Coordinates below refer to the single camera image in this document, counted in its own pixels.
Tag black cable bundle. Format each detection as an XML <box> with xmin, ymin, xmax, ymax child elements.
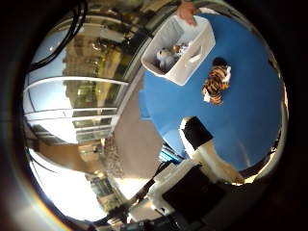
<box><xmin>28</xmin><ymin>0</ymin><xmax>90</xmax><ymax>73</ymax></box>

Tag white grey plush bear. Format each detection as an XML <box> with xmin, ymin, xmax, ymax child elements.
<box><xmin>156</xmin><ymin>47</ymin><xmax>176</xmax><ymax>72</ymax></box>

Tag orange black striped tiger plush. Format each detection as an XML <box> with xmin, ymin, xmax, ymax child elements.
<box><xmin>201</xmin><ymin>57</ymin><xmax>233</xmax><ymax>106</ymax></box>

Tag white fabric storage bin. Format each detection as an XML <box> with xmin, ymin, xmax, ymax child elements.
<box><xmin>141</xmin><ymin>13</ymin><xmax>217</xmax><ymax>87</ymax></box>

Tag blue black striped base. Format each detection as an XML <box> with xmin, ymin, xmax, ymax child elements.
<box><xmin>158</xmin><ymin>143</ymin><xmax>186</xmax><ymax>166</ymax></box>

